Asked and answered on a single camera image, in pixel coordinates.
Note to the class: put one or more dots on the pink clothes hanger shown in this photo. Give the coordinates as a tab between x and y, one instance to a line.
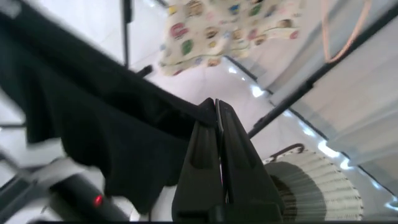
325	37

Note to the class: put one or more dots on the black clothes rack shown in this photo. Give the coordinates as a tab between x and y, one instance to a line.
298	92

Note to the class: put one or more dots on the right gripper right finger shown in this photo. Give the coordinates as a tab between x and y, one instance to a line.
248	186

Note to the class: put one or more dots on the cream printed garment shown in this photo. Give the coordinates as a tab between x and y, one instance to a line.
217	31

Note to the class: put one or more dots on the black garment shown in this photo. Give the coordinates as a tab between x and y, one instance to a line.
93	109

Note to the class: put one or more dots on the white laundry basket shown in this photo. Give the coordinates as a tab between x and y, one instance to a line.
326	186

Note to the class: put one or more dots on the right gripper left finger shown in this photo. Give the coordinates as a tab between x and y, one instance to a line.
199	180

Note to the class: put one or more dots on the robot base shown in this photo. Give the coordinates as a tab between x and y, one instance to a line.
81	199

